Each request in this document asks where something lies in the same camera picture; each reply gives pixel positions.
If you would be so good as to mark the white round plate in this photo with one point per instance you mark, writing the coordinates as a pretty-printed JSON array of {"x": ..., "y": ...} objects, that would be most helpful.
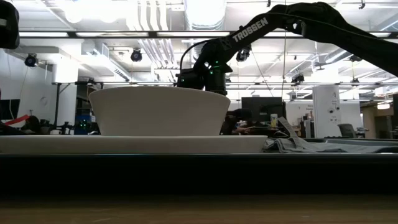
[{"x": 124, "y": 144}]

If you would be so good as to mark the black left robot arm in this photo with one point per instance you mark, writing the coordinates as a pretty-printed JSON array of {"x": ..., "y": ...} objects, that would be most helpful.
[{"x": 7, "y": 25}]

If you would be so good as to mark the white pillar with signs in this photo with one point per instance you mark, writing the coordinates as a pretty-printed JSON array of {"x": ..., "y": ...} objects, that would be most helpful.
[{"x": 326, "y": 105}]

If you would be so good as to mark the grey round bowl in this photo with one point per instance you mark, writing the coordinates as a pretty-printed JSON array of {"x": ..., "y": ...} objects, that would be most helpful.
[{"x": 158, "y": 112}]

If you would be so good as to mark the black overhead beam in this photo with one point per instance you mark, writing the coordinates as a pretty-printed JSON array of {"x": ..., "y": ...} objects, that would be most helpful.
[{"x": 71, "y": 34}]

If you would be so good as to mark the black horizontal rail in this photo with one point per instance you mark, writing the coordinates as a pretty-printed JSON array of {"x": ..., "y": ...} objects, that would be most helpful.
[{"x": 118, "y": 83}]

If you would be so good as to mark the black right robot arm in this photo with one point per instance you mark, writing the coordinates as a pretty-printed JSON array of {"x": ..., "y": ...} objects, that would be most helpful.
[{"x": 342, "y": 28}]

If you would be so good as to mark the grey napkin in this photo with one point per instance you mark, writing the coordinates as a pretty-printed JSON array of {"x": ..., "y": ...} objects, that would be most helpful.
[{"x": 311, "y": 146}]

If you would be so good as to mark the black computer monitor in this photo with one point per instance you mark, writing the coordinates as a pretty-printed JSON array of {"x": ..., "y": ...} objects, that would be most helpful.
[
  {"x": 264, "y": 109},
  {"x": 9, "y": 109}
]

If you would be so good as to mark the grey office chair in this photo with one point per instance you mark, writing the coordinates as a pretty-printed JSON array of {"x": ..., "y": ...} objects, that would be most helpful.
[{"x": 346, "y": 130}]

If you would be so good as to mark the black ceiling camera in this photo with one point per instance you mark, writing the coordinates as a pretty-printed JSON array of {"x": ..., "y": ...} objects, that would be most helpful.
[
  {"x": 136, "y": 56},
  {"x": 242, "y": 56},
  {"x": 31, "y": 60},
  {"x": 298, "y": 78}
]

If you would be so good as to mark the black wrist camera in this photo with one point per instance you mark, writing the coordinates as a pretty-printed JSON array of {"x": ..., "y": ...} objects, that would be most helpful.
[{"x": 189, "y": 79}]

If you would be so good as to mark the person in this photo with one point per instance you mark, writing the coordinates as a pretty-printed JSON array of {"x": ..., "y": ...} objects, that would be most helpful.
[
  {"x": 231, "y": 123},
  {"x": 31, "y": 123}
]

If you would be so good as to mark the blue equipment box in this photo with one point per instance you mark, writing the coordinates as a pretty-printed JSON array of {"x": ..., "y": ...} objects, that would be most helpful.
[{"x": 82, "y": 124}]

